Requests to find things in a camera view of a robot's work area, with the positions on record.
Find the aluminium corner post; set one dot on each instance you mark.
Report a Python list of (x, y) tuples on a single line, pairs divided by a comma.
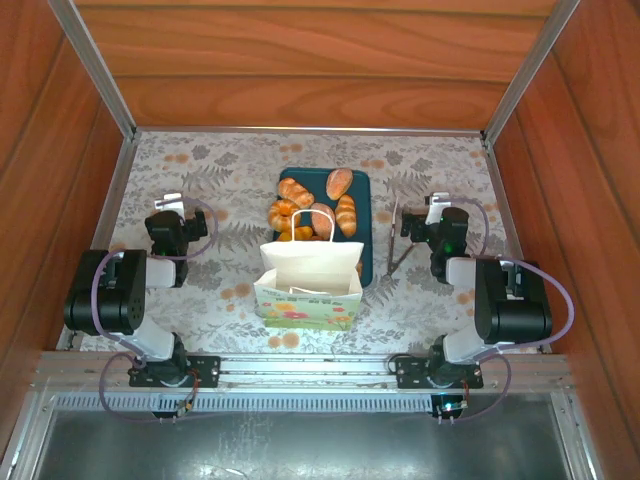
[(95, 70), (530, 70)]

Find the floral tablecloth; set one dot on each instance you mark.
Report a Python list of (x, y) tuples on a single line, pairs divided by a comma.
[(225, 310)]

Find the yellow-orange ridged bread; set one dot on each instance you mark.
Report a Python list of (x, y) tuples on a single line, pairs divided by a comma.
[(300, 233)]

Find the white floral paper bag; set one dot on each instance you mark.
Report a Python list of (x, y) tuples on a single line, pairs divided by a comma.
[(310, 260)]

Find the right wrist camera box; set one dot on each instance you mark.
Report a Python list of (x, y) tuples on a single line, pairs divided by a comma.
[(434, 207)]

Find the grey metal sheet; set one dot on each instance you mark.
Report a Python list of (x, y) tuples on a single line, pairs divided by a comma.
[(300, 450)]

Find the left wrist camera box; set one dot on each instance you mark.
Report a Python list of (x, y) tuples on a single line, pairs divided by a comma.
[(170, 201)]

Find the teal plastic tray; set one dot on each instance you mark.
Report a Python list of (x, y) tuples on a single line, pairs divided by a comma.
[(362, 230)]

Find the aluminium lower frame rail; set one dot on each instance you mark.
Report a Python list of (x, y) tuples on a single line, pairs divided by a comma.
[(22, 440), (575, 440)]

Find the pinkish oval bread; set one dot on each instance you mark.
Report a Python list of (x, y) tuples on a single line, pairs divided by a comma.
[(320, 217)]

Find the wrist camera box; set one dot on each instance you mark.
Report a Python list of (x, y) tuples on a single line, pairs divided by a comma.
[(434, 207), (170, 201)]

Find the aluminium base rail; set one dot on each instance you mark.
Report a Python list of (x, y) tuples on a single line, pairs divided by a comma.
[(300, 372)]

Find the striped brown bread roll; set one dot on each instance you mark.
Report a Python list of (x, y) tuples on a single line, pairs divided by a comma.
[(296, 192)]

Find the cream spatula tongs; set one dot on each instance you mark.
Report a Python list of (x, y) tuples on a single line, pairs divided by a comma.
[(394, 225)]

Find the green-lit circuit board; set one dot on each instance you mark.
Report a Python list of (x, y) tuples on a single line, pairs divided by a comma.
[(450, 407)]

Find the sugar-coated oval bread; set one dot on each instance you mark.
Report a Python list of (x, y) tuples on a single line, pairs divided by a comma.
[(340, 183)]

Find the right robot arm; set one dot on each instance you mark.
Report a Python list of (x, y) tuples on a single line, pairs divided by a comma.
[(515, 305)]

